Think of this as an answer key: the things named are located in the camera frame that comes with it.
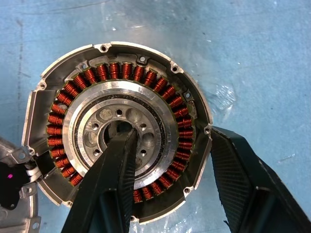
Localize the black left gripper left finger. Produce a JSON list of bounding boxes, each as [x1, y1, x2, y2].
[[60, 128, 139, 233]]

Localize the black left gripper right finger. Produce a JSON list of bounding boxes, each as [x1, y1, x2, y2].
[[209, 126, 311, 233]]

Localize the silver motor housing copper coils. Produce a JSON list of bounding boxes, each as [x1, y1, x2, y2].
[[21, 41, 214, 225]]

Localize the black connector block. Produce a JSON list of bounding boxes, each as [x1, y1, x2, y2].
[[0, 161, 30, 211]]

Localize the silver cast metal casing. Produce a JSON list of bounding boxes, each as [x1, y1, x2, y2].
[[0, 137, 41, 233]]

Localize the white motor wires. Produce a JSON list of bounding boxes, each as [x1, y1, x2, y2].
[[25, 166, 42, 183]]

